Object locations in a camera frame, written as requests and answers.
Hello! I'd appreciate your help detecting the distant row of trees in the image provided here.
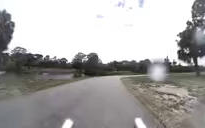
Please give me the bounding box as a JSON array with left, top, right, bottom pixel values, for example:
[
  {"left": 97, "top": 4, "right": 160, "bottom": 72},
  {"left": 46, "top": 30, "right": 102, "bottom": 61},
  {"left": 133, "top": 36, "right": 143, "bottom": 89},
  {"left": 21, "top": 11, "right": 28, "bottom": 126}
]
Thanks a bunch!
[{"left": 3, "top": 46, "right": 205, "bottom": 77}]

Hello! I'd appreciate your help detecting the grey asphalt path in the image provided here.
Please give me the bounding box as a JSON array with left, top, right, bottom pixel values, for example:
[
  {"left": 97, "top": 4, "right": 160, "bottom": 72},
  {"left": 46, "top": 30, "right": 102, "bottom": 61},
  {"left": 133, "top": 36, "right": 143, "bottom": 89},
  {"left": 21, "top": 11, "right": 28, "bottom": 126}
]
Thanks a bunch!
[{"left": 0, "top": 74, "right": 154, "bottom": 128}]

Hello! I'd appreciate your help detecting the grey pond water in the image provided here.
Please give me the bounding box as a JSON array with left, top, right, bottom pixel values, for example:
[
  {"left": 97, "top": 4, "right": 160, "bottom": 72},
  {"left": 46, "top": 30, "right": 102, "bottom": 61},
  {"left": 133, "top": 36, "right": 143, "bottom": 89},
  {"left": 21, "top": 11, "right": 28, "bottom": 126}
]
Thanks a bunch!
[{"left": 36, "top": 73, "right": 76, "bottom": 81}]

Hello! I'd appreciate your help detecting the robot's own part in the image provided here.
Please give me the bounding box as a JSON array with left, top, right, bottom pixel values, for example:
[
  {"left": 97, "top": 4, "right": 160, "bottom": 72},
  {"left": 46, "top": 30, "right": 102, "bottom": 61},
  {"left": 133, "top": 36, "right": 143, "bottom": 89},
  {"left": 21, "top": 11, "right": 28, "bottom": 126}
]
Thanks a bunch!
[
  {"left": 61, "top": 118, "right": 75, "bottom": 128},
  {"left": 134, "top": 117, "right": 148, "bottom": 128}
]

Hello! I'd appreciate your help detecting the sandy grass verge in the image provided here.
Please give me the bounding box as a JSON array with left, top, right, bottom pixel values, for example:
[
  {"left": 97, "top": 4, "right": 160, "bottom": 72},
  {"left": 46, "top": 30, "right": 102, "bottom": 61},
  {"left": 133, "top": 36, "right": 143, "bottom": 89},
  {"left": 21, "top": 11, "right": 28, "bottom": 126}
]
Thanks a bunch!
[{"left": 120, "top": 71, "right": 205, "bottom": 128}]

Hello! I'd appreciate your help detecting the patchy grass verge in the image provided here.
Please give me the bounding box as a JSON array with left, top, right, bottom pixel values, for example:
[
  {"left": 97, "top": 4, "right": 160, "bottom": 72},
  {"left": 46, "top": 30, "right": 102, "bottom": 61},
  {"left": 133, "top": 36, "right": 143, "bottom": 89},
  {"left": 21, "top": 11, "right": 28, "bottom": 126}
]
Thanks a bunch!
[{"left": 0, "top": 68, "right": 88, "bottom": 103}]

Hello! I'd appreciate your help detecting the tall tree with thin trunk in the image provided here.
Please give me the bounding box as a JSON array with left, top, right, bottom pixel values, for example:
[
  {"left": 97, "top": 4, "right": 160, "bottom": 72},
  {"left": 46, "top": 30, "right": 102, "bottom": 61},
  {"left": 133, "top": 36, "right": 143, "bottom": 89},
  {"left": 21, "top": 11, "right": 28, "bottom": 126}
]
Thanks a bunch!
[{"left": 175, "top": 0, "right": 205, "bottom": 77}]

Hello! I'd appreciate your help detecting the tall dark tree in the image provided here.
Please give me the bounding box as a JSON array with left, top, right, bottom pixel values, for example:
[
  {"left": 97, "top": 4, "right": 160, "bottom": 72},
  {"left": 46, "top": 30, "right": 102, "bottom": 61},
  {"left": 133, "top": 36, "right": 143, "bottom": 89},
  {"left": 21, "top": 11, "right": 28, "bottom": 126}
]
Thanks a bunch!
[{"left": 0, "top": 8, "right": 16, "bottom": 69}]

